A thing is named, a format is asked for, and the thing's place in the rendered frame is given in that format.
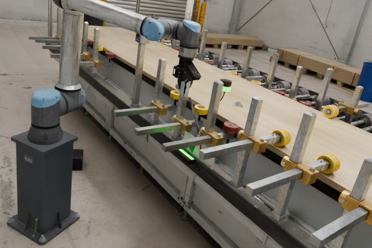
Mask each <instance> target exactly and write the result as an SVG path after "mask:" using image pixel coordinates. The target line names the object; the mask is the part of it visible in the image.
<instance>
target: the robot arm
mask: <svg viewBox="0 0 372 248"><path fill-rule="evenodd" d="M53 2H54V3H55V4H56V5H57V6H58V7H60V8H61V9H63V19H62V29H61V47H60V64H59V81H57V82H56V83H55V87H54V89H39V90H37V91H34V92H33V93H32V98H31V101H30V102H31V126H30V129H29V131H28V134H27V139H28V141H30V142H31V143H35V144H42V145H46V144H54V143H57V142H59V141H61V140H62V139H63V132H62V129H61V127H60V116H63V115H65V114H67V113H69V112H72V111H75V110H77V109H79V108H80V107H81V106H82V105H83V104H84V103H85V99H86V97H85V93H84V91H83V89H82V88H81V85H80V84H79V83H78V82H79V69H80V55H81V42H82V29H83V22H84V14H87V15H89V16H92V17H95V18H97V19H100V20H103V21H106V22H108V23H111V24H114V25H117V26H119V27H122V28H125V29H128V30H130V31H133V32H135V33H138V34H140V35H142V36H144V37H145V38H146V39H148V40H150V41H158V40H161V39H167V38H170V39H175V40H179V41H180V45H179V53H178V57H179V64H178V65H177V66H174V68H173V76H174V77H175V78H178V83H177V84H176V85H175V88H176V89H177V90H178V91H179V94H180V96H181V97H184V96H185V94H186V93H187V92H188V90H189V89H190V87H191V85H192V83H193V80H199V79H200V78H201V75H200V73H199V71H198V70H197V68H196V67H195V65H194V64H193V62H192V61H193V60H194V58H195V57H196V56H197V50H198V43H199V36H200V29H201V25H200V24H199V23H196V22H192V21H189V20H183V22H179V21H176V20H170V19H167V18H159V19H158V20H156V19H153V18H150V17H146V16H143V15H140V14H137V13H135V12H131V11H128V10H126V9H123V8H120V7H117V6H114V5H112V4H109V3H106V2H103V1H100V0H53ZM174 70H175V73H174ZM183 81H184V82H183Z"/></svg>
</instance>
